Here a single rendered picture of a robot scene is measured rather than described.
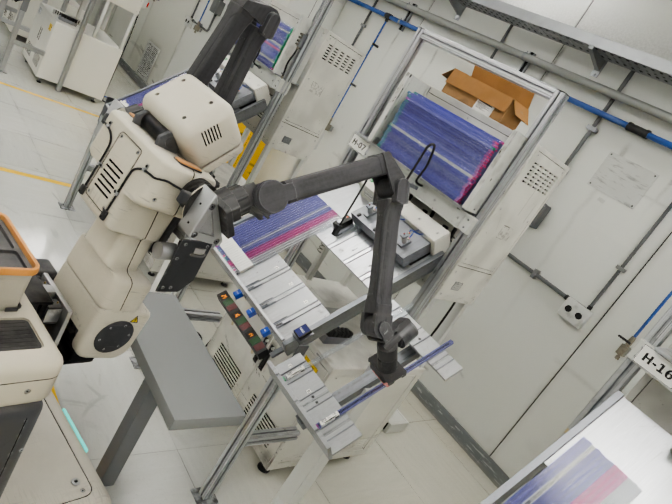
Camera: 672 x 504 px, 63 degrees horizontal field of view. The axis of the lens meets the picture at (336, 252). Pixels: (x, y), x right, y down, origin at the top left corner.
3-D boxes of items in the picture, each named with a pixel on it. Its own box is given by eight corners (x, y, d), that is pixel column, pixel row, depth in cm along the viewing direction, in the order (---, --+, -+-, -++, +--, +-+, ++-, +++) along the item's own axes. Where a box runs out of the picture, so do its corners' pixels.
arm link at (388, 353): (372, 341, 146) (388, 354, 143) (389, 326, 149) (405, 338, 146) (372, 356, 151) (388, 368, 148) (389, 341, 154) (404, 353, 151)
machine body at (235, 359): (259, 481, 227) (333, 368, 209) (194, 366, 271) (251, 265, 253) (358, 462, 274) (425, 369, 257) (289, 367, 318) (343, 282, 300)
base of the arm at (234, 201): (196, 183, 122) (225, 211, 116) (227, 170, 126) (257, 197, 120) (201, 212, 128) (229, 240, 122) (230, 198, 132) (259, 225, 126)
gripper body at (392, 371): (385, 351, 160) (385, 336, 154) (407, 375, 153) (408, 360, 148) (367, 362, 157) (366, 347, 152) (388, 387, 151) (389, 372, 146)
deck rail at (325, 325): (287, 356, 188) (284, 345, 184) (284, 352, 189) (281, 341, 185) (444, 264, 212) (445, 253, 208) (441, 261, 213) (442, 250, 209)
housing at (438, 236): (433, 267, 213) (434, 241, 203) (360, 205, 244) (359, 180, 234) (448, 258, 215) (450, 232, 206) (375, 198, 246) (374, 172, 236)
